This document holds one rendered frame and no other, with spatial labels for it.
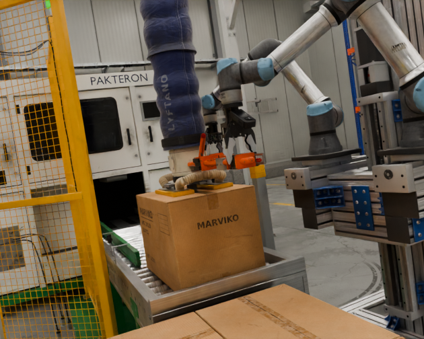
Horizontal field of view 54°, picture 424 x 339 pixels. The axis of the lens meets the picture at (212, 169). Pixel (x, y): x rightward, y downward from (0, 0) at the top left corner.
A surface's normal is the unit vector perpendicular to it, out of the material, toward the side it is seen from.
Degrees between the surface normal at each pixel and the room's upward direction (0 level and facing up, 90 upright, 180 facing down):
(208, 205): 90
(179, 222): 90
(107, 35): 90
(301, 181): 90
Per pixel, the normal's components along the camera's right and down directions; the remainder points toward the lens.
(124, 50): 0.45, -0.02
